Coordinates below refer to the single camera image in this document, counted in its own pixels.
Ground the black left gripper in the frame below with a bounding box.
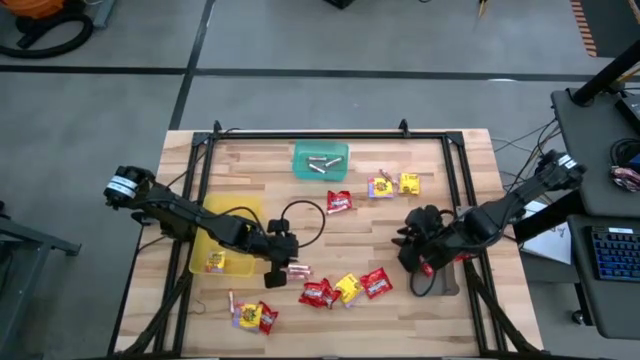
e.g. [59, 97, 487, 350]
[244, 218, 301, 290]

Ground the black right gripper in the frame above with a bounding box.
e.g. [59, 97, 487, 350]
[398, 204, 471, 274]

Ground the yellow Sour Patch pack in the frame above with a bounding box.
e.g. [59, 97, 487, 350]
[205, 250, 227, 274]
[232, 301, 264, 332]
[398, 172, 422, 196]
[333, 272, 365, 307]
[367, 177, 395, 200]

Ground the grey plastic bin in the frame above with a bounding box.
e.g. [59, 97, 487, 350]
[407, 234, 461, 297]

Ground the yellow plastic bin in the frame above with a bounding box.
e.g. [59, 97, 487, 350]
[188, 193, 265, 278]

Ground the teal plastic bin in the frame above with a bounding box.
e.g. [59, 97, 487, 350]
[292, 139, 351, 182]

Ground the black support bar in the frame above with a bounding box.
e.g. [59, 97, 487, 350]
[512, 189, 584, 244]

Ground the white paper sheet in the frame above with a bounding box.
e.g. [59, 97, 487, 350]
[519, 198, 573, 265]

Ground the grey desk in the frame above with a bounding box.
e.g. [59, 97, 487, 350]
[551, 87, 640, 217]
[567, 213, 640, 341]

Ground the backlit black keyboard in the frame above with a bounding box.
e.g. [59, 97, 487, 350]
[589, 225, 640, 282]

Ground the grey metal stand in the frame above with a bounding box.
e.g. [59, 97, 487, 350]
[0, 199, 82, 354]

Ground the black metal pole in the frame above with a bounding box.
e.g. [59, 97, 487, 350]
[571, 38, 640, 107]

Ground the dark floor mat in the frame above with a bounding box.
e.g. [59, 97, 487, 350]
[579, 0, 640, 59]

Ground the orange shop vacuum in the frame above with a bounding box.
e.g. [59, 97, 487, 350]
[12, 0, 66, 20]

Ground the black right camera cable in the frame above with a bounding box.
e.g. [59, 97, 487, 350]
[408, 269, 440, 298]

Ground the black camera cable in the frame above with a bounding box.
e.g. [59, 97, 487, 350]
[279, 199, 327, 250]
[408, 269, 440, 298]

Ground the black left camera cable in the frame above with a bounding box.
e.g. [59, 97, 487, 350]
[279, 199, 327, 250]

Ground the black power cable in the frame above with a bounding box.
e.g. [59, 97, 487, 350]
[149, 127, 244, 196]

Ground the black aluminium rig frame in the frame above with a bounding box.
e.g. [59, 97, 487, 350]
[107, 119, 541, 360]

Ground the coiled black cable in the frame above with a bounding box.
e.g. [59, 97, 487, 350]
[609, 137, 640, 169]

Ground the black vacuum hose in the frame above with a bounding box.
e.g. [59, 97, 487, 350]
[0, 12, 95, 60]

